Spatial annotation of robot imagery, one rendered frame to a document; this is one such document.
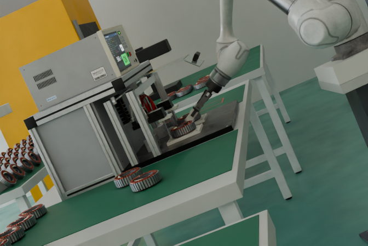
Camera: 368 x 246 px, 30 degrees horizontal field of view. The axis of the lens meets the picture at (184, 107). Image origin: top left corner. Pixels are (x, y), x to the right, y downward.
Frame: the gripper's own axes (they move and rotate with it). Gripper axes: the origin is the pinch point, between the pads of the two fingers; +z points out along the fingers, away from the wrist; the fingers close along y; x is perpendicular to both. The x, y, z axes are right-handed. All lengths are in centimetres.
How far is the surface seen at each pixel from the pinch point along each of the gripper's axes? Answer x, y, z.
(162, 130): 6.6, -3.7, 11.6
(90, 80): 43, -32, 6
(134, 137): 15.2, -7.8, 21.1
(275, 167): -61, 89, 13
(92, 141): 27, -45, 22
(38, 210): 28, -61, 52
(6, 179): 61, 58, 105
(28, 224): 27, -74, 53
